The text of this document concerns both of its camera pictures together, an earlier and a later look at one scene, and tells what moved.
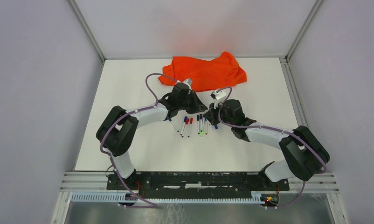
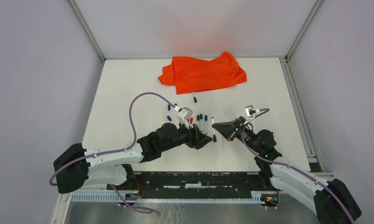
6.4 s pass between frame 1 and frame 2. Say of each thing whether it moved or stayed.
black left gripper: moved
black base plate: stayed
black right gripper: moved
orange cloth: stayed
